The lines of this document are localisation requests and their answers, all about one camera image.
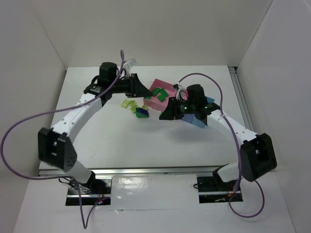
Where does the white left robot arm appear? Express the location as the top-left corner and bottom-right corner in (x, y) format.
(38, 59), (152, 192)

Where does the light blue container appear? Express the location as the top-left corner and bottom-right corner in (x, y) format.
(193, 97), (216, 128)

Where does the green sloped lego piece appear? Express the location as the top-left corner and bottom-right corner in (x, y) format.
(152, 87), (160, 97)

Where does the large pink container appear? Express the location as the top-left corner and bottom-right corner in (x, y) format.
(143, 79), (177, 112)

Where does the purple blue container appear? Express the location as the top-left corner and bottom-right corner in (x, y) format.
(182, 114), (194, 124)

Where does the green 2x4 lego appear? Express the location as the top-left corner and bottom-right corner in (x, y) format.
(159, 88), (169, 98)

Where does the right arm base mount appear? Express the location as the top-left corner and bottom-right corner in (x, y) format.
(193, 171), (243, 204)

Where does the green stepped lego assembly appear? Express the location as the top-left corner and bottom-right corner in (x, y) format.
(157, 95), (166, 102)

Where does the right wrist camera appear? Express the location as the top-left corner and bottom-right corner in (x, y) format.
(173, 83), (185, 99)

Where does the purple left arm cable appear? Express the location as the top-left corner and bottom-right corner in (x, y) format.
(0, 50), (126, 229)

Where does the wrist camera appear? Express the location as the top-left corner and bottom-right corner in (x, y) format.
(124, 58), (136, 69)
(173, 83), (185, 99)

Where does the aluminium side rail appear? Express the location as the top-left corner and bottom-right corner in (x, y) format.
(228, 67), (254, 131)

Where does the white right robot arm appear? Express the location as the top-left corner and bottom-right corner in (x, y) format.
(159, 84), (277, 184)

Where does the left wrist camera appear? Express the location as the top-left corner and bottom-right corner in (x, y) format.
(124, 58), (136, 69)

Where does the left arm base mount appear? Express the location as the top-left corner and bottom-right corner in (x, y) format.
(58, 176), (112, 206)

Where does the aluminium front rail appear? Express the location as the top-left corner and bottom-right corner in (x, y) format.
(38, 166), (226, 176)

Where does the dark blue lego brick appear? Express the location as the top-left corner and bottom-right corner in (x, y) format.
(136, 108), (149, 118)

